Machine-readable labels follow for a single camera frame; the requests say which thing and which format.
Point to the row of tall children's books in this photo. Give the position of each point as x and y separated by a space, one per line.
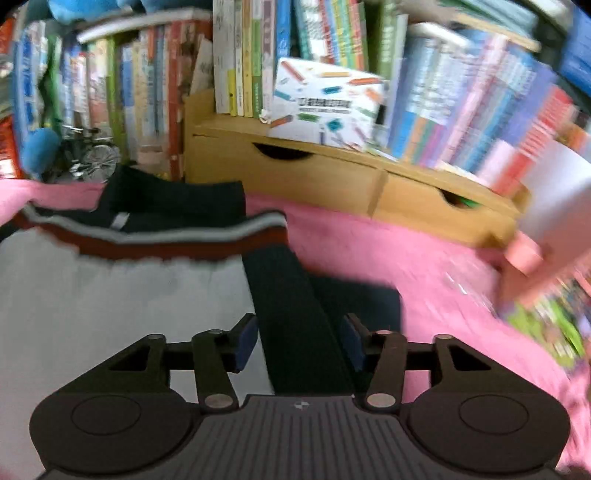
138 83

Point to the round blue plush cushion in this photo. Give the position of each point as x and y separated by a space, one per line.
40 152

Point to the navy and white zip jacket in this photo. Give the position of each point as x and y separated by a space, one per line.
115 300

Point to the wooden drawer organiser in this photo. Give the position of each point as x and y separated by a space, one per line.
323 180

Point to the white board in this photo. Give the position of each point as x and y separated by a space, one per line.
558 194

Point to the large red plastic crate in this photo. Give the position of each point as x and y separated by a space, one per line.
8 147

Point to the pink miniature dollhouse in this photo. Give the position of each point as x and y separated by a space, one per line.
549 300

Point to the clear plastic jar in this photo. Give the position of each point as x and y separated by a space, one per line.
154 160

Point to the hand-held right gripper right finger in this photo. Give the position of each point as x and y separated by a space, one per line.
352 345

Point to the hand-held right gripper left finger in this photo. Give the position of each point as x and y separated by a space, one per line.
247 344

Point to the blue cardboard box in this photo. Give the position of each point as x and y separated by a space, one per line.
577 50

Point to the miniature black bicycle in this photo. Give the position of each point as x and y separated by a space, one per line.
92 157

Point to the pink rabbit-print blanket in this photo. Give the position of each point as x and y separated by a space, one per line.
415 258

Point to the clear plastic bag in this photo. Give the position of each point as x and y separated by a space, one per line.
471 286

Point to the row of thin colourful books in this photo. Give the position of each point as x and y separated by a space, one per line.
286 32

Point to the row of pastel-spine books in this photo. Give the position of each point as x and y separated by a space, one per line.
471 106

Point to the large blue white plush toy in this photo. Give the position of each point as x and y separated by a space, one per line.
74 9

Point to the white pencil-print box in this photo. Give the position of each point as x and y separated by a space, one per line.
323 106

